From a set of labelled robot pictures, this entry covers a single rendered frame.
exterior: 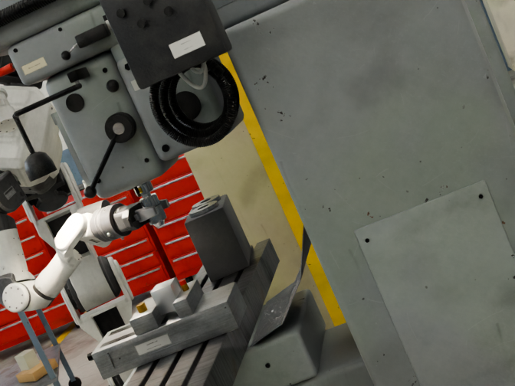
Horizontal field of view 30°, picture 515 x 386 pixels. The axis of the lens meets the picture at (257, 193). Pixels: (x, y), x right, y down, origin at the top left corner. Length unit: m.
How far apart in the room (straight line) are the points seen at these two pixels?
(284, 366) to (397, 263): 0.38
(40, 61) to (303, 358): 0.92
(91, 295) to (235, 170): 1.25
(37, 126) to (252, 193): 1.57
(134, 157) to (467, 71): 0.79
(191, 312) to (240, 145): 1.98
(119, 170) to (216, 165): 1.85
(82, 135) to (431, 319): 0.91
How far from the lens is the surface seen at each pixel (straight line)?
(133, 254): 7.39
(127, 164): 2.29
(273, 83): 2.07
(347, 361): 2.31
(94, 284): 3.07
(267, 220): 4.15
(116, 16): 1.98
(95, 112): 2.29
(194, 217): 2.72
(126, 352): 2.27
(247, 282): 2.55
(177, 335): 2.23
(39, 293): 2.61
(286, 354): 2.28
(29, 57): 2.31
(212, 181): 4.15
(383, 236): 2.11
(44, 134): 2.77
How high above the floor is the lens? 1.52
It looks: 9 degrees down
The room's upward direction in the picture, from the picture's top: 24 degrees counter-clockwise
